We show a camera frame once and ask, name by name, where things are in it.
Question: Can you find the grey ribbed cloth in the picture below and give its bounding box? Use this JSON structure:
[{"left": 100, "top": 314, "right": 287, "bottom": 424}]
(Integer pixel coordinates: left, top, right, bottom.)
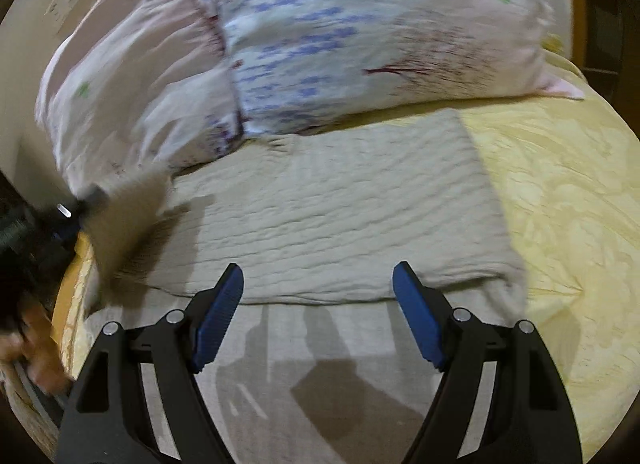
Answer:
[{"left": 75, "top": 108, "right": 532, "bottom": 464}]

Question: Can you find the person's left hand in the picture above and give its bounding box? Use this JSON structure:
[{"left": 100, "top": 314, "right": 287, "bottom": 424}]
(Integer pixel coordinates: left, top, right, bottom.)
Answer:
[{"left": 0, "top": 301, "right": 72, "bottom": 395}]

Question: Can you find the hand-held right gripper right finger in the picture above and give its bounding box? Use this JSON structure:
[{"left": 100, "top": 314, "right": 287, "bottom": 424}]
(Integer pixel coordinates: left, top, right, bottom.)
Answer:
[{"left": 392, "top": 261, "right": 584, "bottom": 464}]

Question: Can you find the yellow patterned bed sheet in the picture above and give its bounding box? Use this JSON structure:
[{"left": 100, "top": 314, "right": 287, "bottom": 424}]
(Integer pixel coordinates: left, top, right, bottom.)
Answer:
[{"left": 0, "top": 34, "right": 640, "bottom": 464}]

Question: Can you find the dark furniture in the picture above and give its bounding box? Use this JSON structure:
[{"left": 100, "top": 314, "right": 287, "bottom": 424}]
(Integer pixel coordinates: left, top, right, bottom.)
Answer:
[{"left": 575, "top": 0, "right": 640, "bottom": 109}]

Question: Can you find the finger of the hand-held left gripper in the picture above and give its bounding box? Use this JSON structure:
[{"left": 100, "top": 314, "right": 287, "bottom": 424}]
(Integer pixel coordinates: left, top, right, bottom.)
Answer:
[{"left": 54, "top": 184, "right": 108, "bottom": 245}]

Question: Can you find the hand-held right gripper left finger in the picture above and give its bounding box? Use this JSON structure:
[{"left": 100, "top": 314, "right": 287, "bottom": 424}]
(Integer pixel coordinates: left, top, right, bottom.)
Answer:
[{"left": 55, "top": 263, "right": 245, "bottom": 464}]

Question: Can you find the pink floral printed pillow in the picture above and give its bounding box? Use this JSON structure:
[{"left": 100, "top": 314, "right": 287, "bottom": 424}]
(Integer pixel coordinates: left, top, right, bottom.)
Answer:
[{"left": 34, "top": 0, "right": 586, "bottom": 189}]

